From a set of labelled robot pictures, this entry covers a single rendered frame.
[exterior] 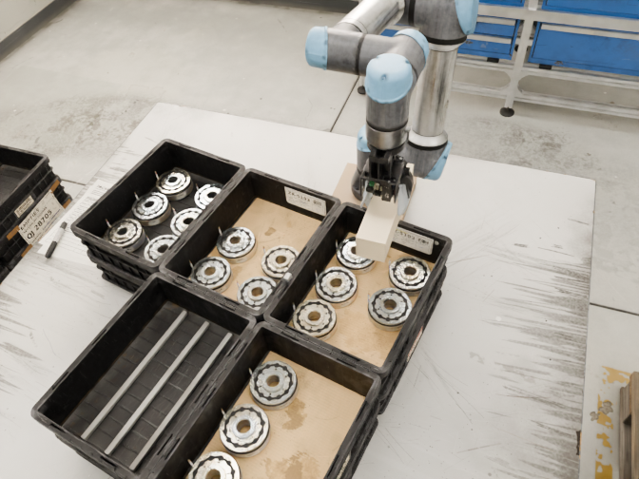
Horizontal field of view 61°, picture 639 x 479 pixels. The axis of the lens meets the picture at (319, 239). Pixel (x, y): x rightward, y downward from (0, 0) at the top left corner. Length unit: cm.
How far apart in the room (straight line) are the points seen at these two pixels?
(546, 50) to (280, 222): 194
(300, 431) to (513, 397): 52
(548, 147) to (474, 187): 135
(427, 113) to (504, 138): 166
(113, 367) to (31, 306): 46
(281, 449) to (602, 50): 247
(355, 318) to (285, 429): 30
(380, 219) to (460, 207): 64
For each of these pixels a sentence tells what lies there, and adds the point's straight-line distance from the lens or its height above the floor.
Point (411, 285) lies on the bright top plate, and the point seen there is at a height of 86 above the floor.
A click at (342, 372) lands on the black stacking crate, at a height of 90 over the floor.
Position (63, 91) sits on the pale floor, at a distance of 394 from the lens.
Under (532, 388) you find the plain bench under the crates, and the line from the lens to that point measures 144.
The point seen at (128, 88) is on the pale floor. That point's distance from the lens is 376.
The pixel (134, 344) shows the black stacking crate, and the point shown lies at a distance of 139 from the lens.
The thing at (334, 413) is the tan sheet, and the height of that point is 83.
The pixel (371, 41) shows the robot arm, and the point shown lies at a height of 143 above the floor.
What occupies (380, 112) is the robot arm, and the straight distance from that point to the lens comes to 95.
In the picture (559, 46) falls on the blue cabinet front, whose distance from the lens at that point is 307.
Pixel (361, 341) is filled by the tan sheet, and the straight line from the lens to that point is 128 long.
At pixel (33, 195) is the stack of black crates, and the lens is 239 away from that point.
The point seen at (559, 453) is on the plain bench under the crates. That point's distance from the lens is 139.
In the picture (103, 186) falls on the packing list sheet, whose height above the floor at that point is 70.
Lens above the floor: 195
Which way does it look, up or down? 50 degrees down
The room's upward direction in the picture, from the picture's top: 6 degrees counter-clockwise
